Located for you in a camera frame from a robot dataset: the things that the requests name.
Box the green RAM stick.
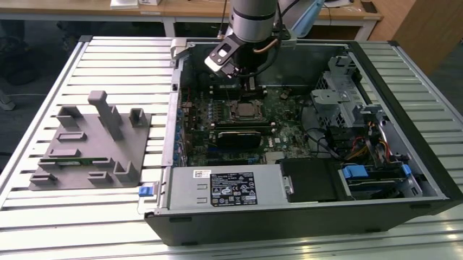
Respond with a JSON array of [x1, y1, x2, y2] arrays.
[[38, 157, 109, 166]]

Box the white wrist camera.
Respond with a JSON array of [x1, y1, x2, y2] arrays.
[[202, 40, 236, 74]]

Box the green motherboard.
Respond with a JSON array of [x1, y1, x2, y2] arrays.
[[176, 86, 316, 167]]

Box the wooden cabinet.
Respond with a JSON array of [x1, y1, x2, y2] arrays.
[[368, 0, 463, 75]]

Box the black PC case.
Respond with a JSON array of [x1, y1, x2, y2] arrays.
[[142, 36, 463, 247]]

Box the black graphics card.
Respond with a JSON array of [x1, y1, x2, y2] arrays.
[[216, 130, 261, 149]]

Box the silver topped CPU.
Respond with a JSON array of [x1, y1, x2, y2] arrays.
[[234, 103, 256, 116]]

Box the silver metal disk cage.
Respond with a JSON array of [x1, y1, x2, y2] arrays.
[[309, 55, 364, 128]]

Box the blue disk carrier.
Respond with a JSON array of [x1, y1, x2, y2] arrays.
[[338, 164, 366, 180]]

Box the wooden desk white frame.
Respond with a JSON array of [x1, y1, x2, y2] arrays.
[[0, 0, 384, 41]]

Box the yellow red power wires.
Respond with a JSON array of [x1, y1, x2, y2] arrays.
[[345, 121, 393, 163]]

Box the silver case latch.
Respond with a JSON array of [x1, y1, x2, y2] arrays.
[[169, 37, 189, 60]]

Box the CPU socket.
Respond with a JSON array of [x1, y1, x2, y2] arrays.
[[222, 99, 268, 122]]

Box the white furniture leg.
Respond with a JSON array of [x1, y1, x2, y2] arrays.
[[0, 89, 16, 111]]

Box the black plastic shroud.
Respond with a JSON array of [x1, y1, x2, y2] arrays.
[[277, 158, 342, 203]]

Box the gray parts rack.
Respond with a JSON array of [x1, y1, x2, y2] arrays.
[[28, 90, 152, 192]]

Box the silver power supply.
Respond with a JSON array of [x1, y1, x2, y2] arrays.
[[158, 164, 289, 211]]

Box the white cardboard box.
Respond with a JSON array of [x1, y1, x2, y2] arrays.
[[109, 0, 140, 10]]

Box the metal socket cover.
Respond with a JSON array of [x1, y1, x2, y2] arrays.
[[237, 91, 268, 117]]

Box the silver chipset heatsink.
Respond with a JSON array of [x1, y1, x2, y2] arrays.
[[264, 151, 285, 164]]

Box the black camera cable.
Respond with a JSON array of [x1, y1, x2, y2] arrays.
[[252, 0, 289, 80]]

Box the black power supply label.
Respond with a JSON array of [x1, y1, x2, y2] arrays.
[[209, 171, 260, 208]]

